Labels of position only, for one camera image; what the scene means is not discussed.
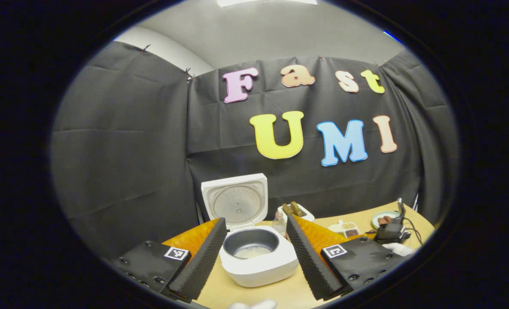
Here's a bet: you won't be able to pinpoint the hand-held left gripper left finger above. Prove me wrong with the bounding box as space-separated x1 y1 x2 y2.
110 217 229 302

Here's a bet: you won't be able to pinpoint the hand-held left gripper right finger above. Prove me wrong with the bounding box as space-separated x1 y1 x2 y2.
286 214 408 301

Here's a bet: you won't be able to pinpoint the white rice cooker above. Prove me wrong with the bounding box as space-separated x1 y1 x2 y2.
201 173 300 288

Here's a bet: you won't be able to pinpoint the pale green round plate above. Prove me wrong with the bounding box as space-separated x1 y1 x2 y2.
372 210 403 230

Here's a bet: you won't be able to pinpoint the white divided grain dish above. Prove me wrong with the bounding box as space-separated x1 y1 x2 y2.
328 220 361 238

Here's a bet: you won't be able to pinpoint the white toaster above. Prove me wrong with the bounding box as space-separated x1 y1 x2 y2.
278 203 315 224

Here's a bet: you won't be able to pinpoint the small plastic bottle red label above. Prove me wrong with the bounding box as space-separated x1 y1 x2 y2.
273 210 287 237

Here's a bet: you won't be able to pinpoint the black backdrop cloth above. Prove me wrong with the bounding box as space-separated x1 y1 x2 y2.
50 41 460 260

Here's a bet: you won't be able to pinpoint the long ceiling light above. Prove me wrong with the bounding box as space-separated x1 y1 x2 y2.
216 0 318 7

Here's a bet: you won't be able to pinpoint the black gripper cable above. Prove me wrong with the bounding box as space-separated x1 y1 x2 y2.
404 218 425 246

